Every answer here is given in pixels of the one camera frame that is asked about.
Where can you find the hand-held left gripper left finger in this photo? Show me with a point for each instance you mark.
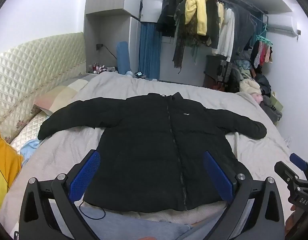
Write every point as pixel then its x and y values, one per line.
pixel 86 172

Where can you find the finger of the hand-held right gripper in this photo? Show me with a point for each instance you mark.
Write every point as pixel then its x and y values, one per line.
pixel 282 171
pixel 297 159

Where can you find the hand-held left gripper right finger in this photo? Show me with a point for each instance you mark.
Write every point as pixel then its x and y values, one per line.
pixel 217 175

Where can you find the black puffer jacket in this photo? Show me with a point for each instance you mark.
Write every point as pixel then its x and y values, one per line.
pixel 144 155

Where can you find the pile of clothes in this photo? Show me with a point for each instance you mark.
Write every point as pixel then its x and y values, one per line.
pixel 249 85

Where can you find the small hanging clothes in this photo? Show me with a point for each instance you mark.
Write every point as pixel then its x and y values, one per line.
pixel 261 55

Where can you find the dark grey hanging clothes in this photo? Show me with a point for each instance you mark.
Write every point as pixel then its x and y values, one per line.
pixel 244 27

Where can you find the light blue cloth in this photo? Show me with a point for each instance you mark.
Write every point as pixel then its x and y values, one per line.
pixel 31 148

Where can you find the cream quilted bed sheet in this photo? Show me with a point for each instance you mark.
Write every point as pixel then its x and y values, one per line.
pixel 26 130

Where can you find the pastel checked pillow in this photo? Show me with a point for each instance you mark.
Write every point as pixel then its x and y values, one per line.
pixel 58 95

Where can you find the yellow cloth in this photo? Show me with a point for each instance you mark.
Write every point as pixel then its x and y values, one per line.
pixel 3 170

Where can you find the grey bed blanket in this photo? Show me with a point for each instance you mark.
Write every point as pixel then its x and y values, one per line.
pixel 118 87

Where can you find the group of cosmetic bottles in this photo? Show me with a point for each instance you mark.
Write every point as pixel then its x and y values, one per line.
pixel 96 68

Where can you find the black storage shelf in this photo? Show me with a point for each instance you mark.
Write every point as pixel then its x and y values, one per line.
pixel 212 67

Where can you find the small device with screen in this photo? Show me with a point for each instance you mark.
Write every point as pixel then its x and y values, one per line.
pixel 139 74

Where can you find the cream quilted headboard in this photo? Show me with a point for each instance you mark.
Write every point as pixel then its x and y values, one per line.
pixel 31 67

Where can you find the blue rolled yoga mat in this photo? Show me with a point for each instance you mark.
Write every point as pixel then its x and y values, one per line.
pixel 122 57

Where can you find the teal hanging garment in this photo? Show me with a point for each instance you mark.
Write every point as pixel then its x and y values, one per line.
pixel 194 52

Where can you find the green clip hanger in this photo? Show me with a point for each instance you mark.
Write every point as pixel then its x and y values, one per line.
pixel 264 38

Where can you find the brown patterned scarf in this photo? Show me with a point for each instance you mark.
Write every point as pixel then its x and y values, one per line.
pixel 180 47

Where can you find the blue curtain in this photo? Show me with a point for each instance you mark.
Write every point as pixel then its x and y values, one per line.
pixel 149 55

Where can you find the white air conditioner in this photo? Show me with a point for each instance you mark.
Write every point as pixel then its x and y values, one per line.
pixel 281 26

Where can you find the white hanging hoodie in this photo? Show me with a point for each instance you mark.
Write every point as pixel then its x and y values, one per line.
pixel 225 37

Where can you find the black hanging jacket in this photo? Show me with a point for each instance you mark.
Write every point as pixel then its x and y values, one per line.
pixel 212 22

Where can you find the yellow fleece hoodie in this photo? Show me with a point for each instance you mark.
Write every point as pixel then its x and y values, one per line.
pixel 201 15

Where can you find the pale yellow hanging garment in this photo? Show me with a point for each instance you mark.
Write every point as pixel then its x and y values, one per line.
pixel 220 12

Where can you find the grey wardrobe cabinet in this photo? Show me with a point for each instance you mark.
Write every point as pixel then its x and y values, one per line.
pixel 106 0

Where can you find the black hanging coat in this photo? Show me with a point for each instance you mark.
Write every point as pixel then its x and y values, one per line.
pixel 172 5

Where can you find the black wall charger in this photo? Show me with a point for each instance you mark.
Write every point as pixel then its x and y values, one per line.
pixel 98 46

